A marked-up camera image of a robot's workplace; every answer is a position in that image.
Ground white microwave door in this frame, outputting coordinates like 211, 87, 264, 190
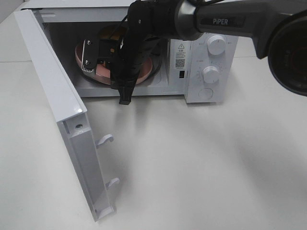
14, 10, 119, 221

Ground pink round plate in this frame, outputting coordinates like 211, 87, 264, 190
75, 31, 153, 85

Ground burger with sesame bun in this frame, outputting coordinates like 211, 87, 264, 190
99, 25, 127, 41

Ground upper white power knob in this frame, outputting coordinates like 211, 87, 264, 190
207, 35, 226, 55

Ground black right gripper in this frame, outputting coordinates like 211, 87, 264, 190
82, 0, 168, 105

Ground white microwave oven body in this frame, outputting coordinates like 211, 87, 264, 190
15, 0, 238, 105

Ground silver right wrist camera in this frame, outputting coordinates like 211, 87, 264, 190
82, 38, 99, 73

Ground white timer knob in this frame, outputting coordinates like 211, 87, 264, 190
201, 66, 220, 84

